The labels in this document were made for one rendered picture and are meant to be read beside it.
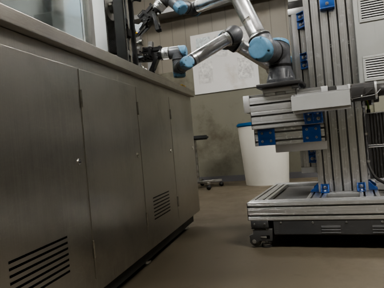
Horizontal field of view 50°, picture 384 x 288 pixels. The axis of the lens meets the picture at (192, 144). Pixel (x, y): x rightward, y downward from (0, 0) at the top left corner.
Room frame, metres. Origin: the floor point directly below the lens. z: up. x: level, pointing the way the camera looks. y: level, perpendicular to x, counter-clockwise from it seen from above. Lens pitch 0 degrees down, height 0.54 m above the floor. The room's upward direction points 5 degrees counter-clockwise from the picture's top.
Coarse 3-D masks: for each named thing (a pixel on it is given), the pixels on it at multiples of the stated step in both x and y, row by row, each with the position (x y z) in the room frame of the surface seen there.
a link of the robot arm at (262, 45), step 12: (228, 0) 2.15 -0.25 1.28; (240, 0) 2.09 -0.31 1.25; (240, 12) 2.09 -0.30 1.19; (252, 12) 2.07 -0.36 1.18; (252, 24) 2.05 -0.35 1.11; (252, 36) 2.03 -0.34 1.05; (264, 36) 2.01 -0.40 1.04; (252, 48) 2.02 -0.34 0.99; (264, 48) 1.99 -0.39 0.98; (276, 48) 2.02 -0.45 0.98; (264, 60) 2.02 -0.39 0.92; (276, 60) 2.08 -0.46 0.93
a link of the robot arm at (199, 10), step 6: (198, 0) 2.44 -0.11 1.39; (204, 0) 2.41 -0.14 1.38; (210, 0) 2.38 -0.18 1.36; (216, 0) 2.35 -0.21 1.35; (222, 0) 2.33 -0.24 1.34; (192, 6) 2.47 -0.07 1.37; (198, 6) 2.44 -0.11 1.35; (204, 6) 2.42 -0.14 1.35; (210, 6) 2.40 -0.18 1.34; (216, 6) 2.40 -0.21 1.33; (192, 12) 2.49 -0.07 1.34; (198, 12) 2.48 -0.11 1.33
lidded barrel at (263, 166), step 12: (240, 132) 4.90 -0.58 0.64; (252, 132) 4.74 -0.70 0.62; (240, 144) 4.97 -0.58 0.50; (252, 144) 4.76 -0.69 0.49; (252, 156) 4.78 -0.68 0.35; (264, 156) 4.71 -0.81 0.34; (276, 156) 4.71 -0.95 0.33; (288, 156) 4.85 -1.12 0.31; (252, 168) 4.80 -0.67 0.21; (264, 168) 4.72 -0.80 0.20; (276, 168) 4.72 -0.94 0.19; (288, 168) 4.85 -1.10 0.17; (252, 180) 4.82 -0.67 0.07; (264, 180) 4.74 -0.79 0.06; (276, 180) 4.73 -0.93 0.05; (288, 180) 4.84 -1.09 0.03
